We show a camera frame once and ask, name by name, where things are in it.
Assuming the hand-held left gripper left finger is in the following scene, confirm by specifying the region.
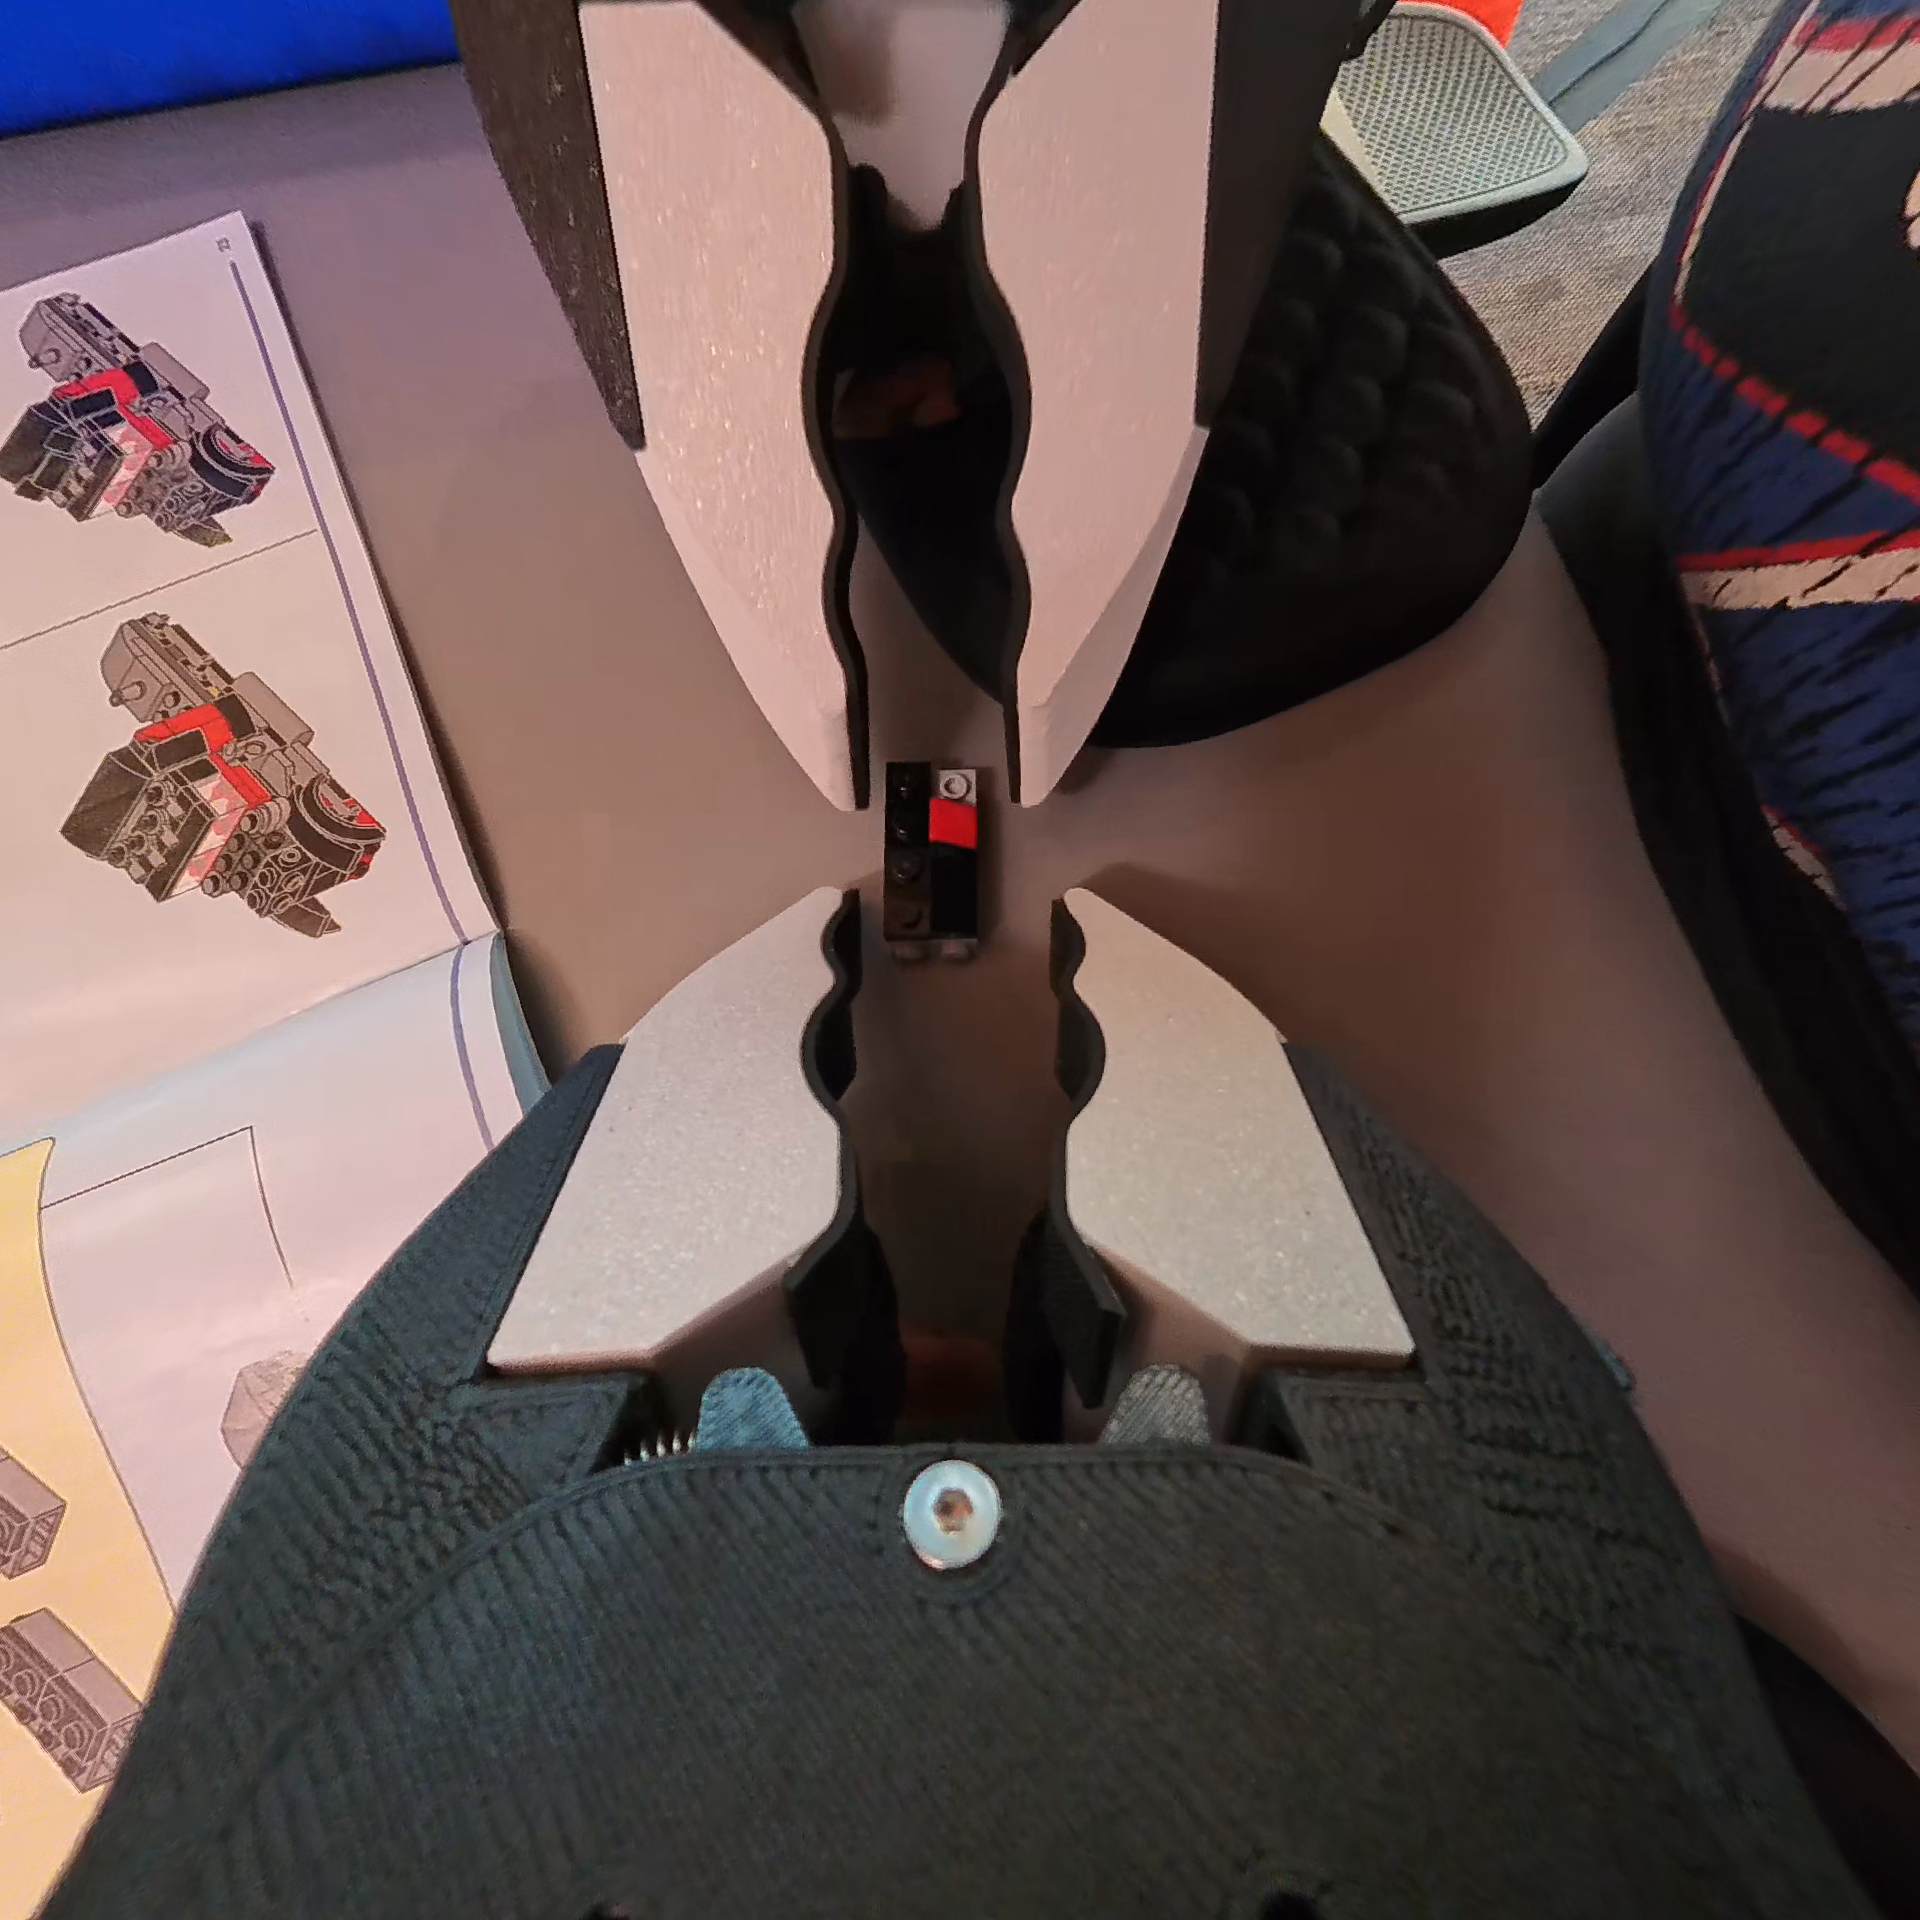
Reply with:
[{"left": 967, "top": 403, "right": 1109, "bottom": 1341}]
[{"left": 483, "top": 885, "right": 868, "bottom": 1404}]

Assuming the black and red brick assembly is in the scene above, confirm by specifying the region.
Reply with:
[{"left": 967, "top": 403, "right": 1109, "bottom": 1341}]
[{"left": 883, "top": 758, "right": 994, "bottom": 963}]

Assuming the grey desk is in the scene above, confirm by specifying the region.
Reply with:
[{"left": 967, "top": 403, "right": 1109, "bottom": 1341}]
[{"left": 0, "top": 60, "right": 1920, "bottom": 1788}]

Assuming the instruction booklet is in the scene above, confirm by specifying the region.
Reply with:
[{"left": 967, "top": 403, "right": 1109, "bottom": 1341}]
[{"left": 0, "top": 210, "right": 549, "bottom": 1906}]

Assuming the person's patterned navy sweater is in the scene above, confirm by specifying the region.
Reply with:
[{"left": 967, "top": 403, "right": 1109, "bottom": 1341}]
[{"left": 1642, "top": 0, "right": 1920, "bottom": 1051}]

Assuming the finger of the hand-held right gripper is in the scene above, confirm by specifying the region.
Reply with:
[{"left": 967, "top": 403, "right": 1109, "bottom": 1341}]
[
  {"left": 971, "top": 0, "right": 1223, "bottom": 806},
  {"left": 573, "top": 0, "right": 876, "bottom": 814}
]

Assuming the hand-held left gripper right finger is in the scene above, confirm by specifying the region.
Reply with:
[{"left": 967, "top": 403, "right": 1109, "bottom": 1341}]
[{"left": 1046, "top": 885, "right": 1422, "bottom": 1408}]

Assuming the grey mesh office chair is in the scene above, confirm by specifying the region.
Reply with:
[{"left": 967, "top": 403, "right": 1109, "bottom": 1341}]
[{"left": 1328, "top": 7, "right": 1592, "bottom": 256}]

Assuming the blue plastic bin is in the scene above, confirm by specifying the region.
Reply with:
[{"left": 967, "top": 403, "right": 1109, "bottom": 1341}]
[{"left": 0, "top": 0, "right": 464, "bottom": 139}]

